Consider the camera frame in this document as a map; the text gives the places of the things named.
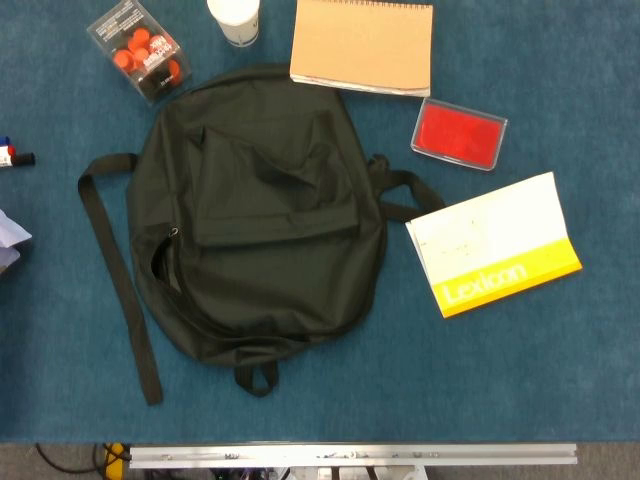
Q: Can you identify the black fabric backpack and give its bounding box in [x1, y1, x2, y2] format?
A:
[77, 63, 446, 407]

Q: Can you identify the white book with yellow band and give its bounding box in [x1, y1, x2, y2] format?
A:
[404, 171, 584, 319]

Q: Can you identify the red ink pad clear case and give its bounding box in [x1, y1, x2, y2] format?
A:
[409, 97, 510, 174]

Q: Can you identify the brown spiral notebook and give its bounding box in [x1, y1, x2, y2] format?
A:
[289, 0, 435, 99]

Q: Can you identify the white paper cup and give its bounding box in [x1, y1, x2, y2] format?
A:
[206, 0, 262, 49]

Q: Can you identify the clear box of orange caps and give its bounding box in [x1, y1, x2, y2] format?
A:
[86, 0, 195, 105]

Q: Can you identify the white paper scrap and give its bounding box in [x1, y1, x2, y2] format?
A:
[0, 208, 33, 275]

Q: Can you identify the white marker red black cap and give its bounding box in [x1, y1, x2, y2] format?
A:
[0, 145, 36, 170]

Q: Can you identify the aluminium profile rail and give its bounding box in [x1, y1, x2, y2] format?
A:
[128, 442, 579, 470]

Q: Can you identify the black cable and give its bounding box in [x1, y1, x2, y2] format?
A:
[33, 442, 109, 474]

